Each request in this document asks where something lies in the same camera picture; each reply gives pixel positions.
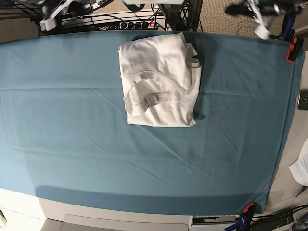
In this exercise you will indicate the blue black clamp top right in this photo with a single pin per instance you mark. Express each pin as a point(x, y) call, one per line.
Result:
point(287, 27)

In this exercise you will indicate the blue black clamp bottom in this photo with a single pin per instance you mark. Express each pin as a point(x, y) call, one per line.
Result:
point(242, 223)

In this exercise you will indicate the white T-shirt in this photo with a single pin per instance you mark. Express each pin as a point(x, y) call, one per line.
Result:
point(161, 79)

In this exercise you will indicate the orange black clamp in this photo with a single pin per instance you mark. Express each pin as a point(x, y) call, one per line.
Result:
point(250, 209)
point(294, 49)

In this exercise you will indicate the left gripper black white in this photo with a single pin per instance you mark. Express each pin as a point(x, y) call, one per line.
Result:
point(261, 10)

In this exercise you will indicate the white power strip red switch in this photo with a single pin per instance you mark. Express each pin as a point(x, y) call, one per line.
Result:
point(132, 25)

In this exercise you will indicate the teal table cloth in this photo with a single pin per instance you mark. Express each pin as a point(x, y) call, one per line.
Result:
point(64, 135)

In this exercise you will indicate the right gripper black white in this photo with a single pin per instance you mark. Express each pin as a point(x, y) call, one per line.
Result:
point(49, 23)

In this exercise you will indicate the orange black clamp top right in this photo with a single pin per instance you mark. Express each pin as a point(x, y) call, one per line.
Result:
point(294, 49)

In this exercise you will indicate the blue black clamp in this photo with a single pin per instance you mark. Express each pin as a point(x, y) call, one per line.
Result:
point(287, 27)
point(242, 223)

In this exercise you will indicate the orange black clamp bottom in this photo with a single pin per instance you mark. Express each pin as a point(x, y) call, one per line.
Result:
point(250, 209)

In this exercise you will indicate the white cloth at right edge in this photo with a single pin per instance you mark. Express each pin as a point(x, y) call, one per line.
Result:
point(299, 170)

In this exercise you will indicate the smartphone at table edge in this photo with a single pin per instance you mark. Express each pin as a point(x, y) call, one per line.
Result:
point(302, 103)

